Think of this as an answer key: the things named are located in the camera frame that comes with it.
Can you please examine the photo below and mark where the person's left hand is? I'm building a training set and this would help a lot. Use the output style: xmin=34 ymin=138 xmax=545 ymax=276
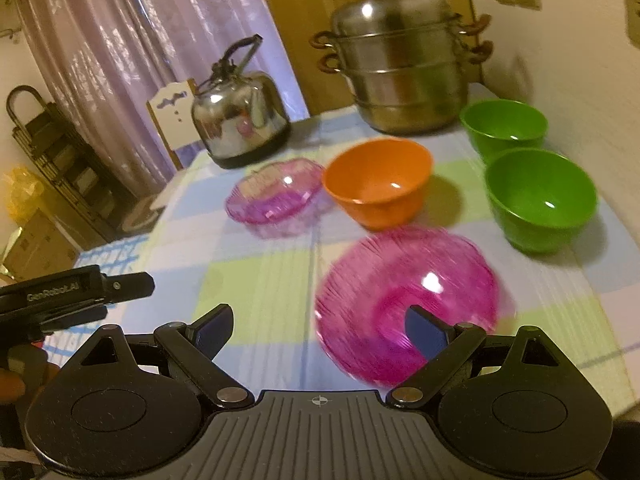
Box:
xmin=0 ymin=347 xmax=62 ymax=406

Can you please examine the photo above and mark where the black folding rack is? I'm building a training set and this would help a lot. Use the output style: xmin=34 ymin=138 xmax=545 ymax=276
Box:
xmin=6 ymin=85 xmax=126 ymax=243

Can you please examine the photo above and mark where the yellow plastic bag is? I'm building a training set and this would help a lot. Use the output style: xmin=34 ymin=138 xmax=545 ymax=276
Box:
xmin=2 ymin=167 xmax=46 ymax=223

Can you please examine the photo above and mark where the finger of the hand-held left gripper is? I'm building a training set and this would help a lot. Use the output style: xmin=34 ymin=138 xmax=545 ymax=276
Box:
xmin=101 ymin=272 xmax=156 ymax=304

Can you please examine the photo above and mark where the wooden door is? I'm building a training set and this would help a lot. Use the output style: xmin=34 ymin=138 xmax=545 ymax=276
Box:
xmin=250 ymin=0 xmax=483 ymax=116

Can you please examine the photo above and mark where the stainless steel steamer pot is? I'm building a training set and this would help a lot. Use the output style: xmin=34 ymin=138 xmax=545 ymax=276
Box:
xmin=309 ymin=0 xmax=495 ymax=136

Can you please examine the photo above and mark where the cardboard box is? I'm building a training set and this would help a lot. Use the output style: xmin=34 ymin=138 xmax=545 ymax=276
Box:
xmin=2 ymin=210 xmax=81 ymax=281

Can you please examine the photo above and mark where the checked pastel tablecloth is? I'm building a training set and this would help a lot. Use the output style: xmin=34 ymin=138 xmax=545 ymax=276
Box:
xmin=42 ymin=82 xmax=636 ymax=406

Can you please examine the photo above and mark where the small pink glass plate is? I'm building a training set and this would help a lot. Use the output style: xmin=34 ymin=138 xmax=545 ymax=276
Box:
xmin=225 ymin=157 xmax=328 ymax=226

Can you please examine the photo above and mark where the orange plastic bowl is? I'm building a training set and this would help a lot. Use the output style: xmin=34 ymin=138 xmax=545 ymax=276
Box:
xmin=322 ymin=138 xmax=434 ymax=229

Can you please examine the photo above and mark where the stainless steel kettle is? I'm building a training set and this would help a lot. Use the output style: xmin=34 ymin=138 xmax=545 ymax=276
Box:
xmin=191 ymin=34 xmax=292 ymax=170

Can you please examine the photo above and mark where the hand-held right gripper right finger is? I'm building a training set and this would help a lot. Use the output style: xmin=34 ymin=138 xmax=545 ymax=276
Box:
xmin=387 ymin=305 xmax=556 ymax=408

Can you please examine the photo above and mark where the beige wall socket panel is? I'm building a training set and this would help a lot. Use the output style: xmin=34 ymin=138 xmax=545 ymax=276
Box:
xmin=621 ymin=0 xmax=640 ymax=61

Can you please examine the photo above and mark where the purple curtain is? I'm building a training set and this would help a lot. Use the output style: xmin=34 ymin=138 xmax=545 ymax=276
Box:
xmin=15 ymin=0 xmax=308 ymax=196

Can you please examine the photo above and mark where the green plastic bowl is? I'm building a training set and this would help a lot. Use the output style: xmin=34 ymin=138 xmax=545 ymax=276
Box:
xmin=459 ymin=99 xmax=549 ymax=163
xmin=485 ymin=148 xmax=599 ymax=254

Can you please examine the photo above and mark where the large pink glass plate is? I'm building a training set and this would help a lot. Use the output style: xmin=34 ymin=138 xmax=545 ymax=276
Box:
xmin=315 ymin=225 xmax=501 ymax=388

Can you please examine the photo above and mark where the white wooden chair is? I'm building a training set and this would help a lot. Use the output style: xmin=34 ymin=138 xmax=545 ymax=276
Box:
xmin=146 ymin=79 xmax=208 ymax=171

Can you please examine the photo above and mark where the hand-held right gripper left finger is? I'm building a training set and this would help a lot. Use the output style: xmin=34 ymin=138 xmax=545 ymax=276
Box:
xmin=80 ymin=304 xmax=256 ymax=408

